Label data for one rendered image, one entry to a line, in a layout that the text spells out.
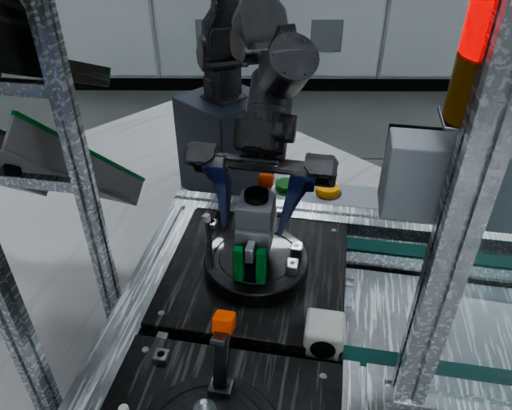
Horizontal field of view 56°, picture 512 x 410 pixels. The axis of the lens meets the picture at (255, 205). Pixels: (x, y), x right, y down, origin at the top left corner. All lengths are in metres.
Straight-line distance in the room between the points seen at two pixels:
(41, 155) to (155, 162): 0.58
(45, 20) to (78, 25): 3.26
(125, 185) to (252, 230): 0.23
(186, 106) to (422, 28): 2.97
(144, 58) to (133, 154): 2.59
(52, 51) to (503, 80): 0.40
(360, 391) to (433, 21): 3.35
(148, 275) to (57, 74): 0.30
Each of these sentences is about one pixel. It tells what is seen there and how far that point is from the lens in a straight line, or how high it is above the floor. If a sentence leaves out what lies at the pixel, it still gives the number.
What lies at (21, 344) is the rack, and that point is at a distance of 0.54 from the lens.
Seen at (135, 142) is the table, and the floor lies 0.86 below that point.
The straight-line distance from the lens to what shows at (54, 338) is 0.78.
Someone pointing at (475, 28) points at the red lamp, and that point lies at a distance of 0.37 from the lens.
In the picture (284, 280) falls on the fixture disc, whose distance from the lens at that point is 0.62.
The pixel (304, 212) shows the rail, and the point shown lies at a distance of 0.78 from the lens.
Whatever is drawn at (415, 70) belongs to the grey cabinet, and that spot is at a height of 0.17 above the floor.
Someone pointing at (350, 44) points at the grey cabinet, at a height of 0.36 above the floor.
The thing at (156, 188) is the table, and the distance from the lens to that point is 1.04.
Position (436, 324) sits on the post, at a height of 1.08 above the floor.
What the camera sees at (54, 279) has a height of 0.86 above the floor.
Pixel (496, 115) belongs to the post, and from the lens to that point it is 0.36.
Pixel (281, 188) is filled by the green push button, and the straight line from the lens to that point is 0.82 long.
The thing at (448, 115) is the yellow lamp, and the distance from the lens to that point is 0.39.
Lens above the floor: 1.42
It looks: 35 degrees down
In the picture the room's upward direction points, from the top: straight up
